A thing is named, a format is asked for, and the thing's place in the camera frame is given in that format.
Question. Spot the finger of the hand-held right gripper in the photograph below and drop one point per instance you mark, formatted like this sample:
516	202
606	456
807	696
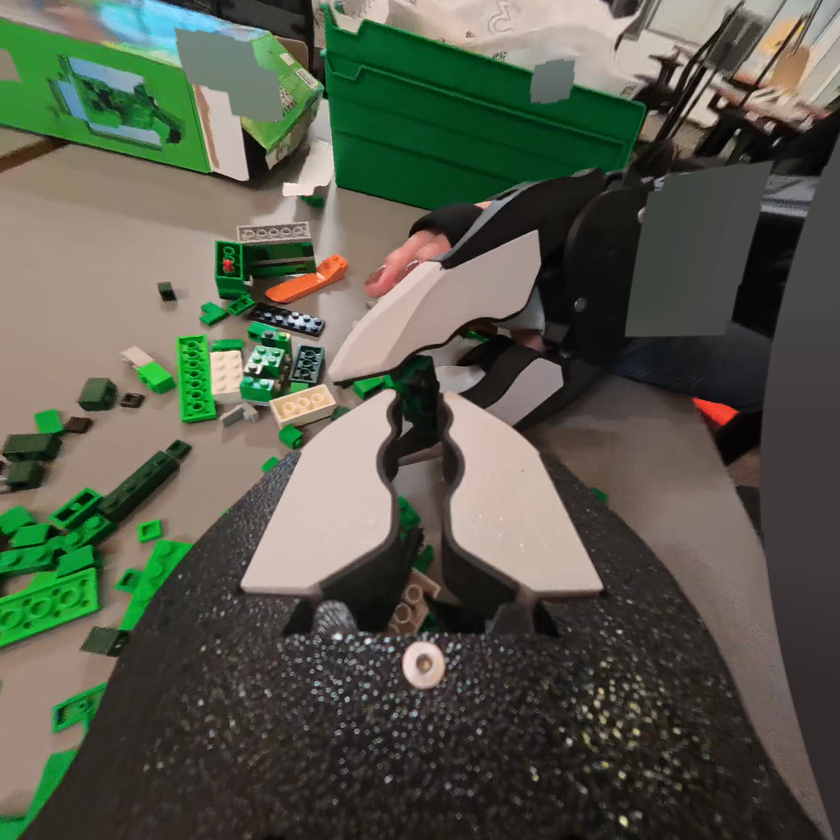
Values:
535	387
446	308

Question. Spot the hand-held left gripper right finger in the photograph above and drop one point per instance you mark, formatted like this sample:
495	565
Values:
518	518

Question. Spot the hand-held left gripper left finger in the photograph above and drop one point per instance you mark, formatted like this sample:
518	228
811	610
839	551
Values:
321	518

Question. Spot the dark green brick assembly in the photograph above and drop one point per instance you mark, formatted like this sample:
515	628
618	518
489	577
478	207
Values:
420	394

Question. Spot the long green brick build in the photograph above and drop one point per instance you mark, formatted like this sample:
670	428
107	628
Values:
275	259

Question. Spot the grey desk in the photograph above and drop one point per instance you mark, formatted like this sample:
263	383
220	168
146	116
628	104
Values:
98	216

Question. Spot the person's right hand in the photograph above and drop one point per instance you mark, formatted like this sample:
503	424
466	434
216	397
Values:
394	269

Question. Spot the cream holed brick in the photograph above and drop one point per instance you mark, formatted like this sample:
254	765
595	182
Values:
302	405

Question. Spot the tan studded brick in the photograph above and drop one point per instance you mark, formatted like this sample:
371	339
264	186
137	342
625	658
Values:
410	604

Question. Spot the orange brick separator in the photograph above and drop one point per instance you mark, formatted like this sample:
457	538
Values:
308	285

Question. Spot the black studded plate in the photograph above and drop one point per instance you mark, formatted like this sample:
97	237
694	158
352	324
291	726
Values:
289	319

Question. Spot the green plastic bin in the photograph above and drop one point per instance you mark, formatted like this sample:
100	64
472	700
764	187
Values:
459	144

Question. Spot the white studded brick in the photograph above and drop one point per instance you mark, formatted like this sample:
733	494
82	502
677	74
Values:
226	374

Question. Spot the orange object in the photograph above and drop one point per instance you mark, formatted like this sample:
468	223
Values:
715	413

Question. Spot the long dark green brick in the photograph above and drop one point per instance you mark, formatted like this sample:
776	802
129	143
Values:
141	482

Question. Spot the long bright green holed plate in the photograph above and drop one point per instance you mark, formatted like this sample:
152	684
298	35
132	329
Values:
195	377

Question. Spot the green brick with grey brick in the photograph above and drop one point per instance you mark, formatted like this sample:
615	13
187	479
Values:
148	369

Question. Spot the small dark green brick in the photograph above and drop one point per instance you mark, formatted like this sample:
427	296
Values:
166	291

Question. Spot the bright green holed brick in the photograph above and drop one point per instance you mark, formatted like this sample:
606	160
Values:
46	604

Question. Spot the pile of loose green bricks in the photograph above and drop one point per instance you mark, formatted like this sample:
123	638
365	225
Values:
29	558

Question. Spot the green toy set box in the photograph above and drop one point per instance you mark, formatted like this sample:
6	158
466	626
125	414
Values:
33	105

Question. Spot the light grey bracket brick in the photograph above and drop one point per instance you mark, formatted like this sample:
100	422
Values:
237	413

